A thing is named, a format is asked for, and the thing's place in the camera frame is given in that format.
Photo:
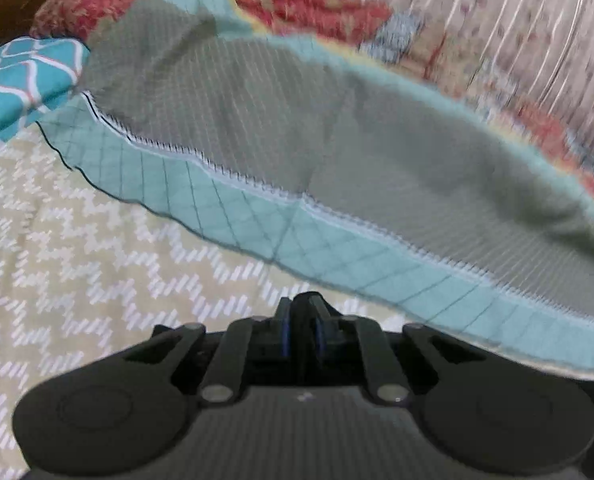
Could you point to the teal wavy patterned pillow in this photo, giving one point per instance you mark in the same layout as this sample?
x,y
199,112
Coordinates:
x,y
17,75

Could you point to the beige leaf print curtain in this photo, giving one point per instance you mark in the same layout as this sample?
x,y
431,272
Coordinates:
x,y
527,20

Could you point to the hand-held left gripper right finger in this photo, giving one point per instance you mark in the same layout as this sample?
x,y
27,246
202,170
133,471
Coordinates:
x,y
319,332

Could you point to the teal grey checked quilt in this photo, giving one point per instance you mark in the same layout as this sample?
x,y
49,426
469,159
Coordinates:
x,y
327,160

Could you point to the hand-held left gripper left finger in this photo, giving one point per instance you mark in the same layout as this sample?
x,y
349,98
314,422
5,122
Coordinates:
x,y
285,332

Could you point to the beige zigzag printed bedsheet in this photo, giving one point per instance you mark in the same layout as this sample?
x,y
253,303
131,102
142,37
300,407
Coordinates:
x,y
102,260

